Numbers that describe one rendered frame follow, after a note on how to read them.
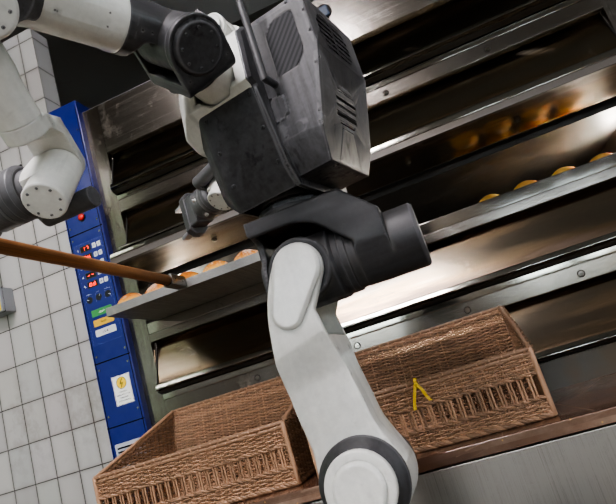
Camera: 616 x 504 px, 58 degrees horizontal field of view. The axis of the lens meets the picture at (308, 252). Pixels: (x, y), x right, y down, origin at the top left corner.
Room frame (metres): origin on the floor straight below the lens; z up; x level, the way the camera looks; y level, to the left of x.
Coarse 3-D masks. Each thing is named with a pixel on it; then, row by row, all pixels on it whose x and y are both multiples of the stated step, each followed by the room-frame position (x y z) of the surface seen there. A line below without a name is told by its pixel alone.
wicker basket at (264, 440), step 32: (256, 384) 1.89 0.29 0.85; (192, 416) 1.94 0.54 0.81; (224, 416) 1.90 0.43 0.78; (256, 416) 1.87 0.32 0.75; (288, 416) 1.45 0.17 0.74; (128, 448) 1.68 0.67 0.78; (160, 448) 1.84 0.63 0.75; (192, 448) 1.45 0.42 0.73; (224, 448) 1.43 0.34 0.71; (256, 448) 1.42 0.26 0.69; (288, 448) 1.39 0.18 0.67; (96, 480) 1.51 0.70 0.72; (128, 480) 1.49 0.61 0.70; (160, 480) 1.47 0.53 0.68; (192, 480) 1.45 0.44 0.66; (224, 480) 1.44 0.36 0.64; (256, 480) 1.42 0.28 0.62; (288, 480) 1.40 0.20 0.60
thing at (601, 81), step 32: (608, 64) 1.47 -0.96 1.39; (544, 96) 1.54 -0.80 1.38; (576, 96) 1.59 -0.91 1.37; (608, 96) 1.64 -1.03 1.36; (448, 128) 1.58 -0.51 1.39; (480, 128) 1.62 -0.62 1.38; (512, 128) 1.67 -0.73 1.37; (384, 160) 1.65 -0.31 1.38; (416, 160) 1.71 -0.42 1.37; (448, 160) 1.77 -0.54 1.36; (352, 192) 1.81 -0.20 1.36; (224, 224) 1.79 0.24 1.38; (128, 256) 1.85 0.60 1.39; (160, 256) 1.90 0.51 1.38; (192, 256) 1.97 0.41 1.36
